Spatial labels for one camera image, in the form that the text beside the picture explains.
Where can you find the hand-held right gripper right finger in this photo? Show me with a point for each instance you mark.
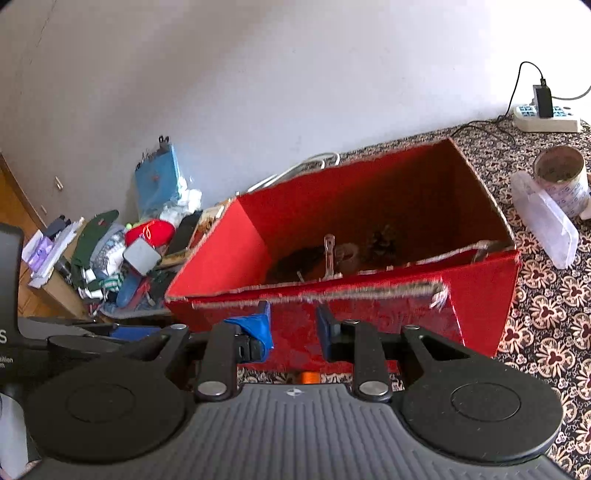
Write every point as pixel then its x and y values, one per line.
pixel 328 334

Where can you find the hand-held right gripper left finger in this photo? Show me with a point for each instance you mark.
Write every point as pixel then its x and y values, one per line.
pixel 256 330

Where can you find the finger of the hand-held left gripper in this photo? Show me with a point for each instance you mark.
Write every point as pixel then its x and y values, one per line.
pixel 134 333

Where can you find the red fabric-covered box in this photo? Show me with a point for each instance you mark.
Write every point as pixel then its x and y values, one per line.
pixel 369 318

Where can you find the orange cylinder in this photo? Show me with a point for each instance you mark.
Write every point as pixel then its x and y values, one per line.
pixel 309 377

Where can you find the metal can opener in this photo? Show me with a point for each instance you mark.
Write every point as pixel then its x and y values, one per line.
pixel 328 256

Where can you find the golden pine cone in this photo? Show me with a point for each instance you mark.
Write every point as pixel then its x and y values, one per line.
pixel 381 244

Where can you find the purple packet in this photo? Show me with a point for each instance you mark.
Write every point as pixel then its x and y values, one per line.
pixel 39 251

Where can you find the grey square box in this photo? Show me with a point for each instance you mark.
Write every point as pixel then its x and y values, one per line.
pixel 141 257

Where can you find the red pouch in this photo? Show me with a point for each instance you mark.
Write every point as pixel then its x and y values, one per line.
pixel 152 233

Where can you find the black phone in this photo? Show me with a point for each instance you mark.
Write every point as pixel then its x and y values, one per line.
pixel 182 233

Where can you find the white crumpled plastic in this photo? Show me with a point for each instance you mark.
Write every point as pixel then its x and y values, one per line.
pixel 182 205

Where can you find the blue packet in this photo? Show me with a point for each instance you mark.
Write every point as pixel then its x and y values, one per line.
pixel 157 180

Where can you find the pale grey cloth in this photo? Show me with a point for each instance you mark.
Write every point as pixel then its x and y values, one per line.
pixel 11 434

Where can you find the floral patterned tablecloth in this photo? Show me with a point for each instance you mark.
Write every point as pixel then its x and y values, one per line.
pixel 554 323

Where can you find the clear plastic case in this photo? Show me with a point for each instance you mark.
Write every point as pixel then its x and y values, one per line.
pixel 549 221

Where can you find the large packing tape roll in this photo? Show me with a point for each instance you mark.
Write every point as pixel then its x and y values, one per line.
pixel 570 189

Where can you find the white power strip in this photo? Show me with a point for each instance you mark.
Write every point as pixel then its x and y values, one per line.
pixel 554 122

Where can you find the black charger plug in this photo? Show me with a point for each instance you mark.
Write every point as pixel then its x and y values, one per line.
pixel 543 99

